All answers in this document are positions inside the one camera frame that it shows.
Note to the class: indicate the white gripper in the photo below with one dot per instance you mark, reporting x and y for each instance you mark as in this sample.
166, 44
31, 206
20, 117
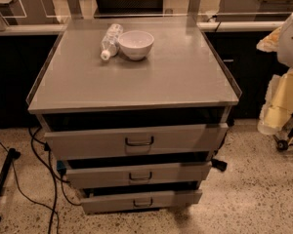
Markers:
291, 44

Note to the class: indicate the grey bottom drawer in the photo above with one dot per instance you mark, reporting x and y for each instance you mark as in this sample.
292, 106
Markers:
140, 201

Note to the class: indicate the grey drawer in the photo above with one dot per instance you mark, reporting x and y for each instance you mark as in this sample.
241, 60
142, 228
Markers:
138, 175
140, 201
75, 145

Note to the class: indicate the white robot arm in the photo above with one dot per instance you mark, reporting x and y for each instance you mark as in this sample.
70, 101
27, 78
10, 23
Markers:
285, 44

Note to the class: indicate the grey top drawer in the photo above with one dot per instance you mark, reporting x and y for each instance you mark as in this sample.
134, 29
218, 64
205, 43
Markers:
75, 145

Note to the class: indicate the grey drawer cabinet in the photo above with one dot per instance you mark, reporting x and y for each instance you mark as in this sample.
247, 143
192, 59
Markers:
182, 81

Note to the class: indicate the grey middle drawer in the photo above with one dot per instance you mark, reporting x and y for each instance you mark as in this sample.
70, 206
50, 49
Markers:
138, 175

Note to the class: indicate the black wheeled cart base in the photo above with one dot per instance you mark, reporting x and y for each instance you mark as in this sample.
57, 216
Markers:
289, 137

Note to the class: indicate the white ceramic bowl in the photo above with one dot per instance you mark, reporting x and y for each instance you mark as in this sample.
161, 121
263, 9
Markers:
135, 44

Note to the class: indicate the clear plastic water bottle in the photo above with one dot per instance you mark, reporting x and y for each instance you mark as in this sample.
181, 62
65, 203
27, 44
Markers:
109, 44

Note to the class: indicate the black cable plug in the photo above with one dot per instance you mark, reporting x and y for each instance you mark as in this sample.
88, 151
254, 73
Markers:
220, 165

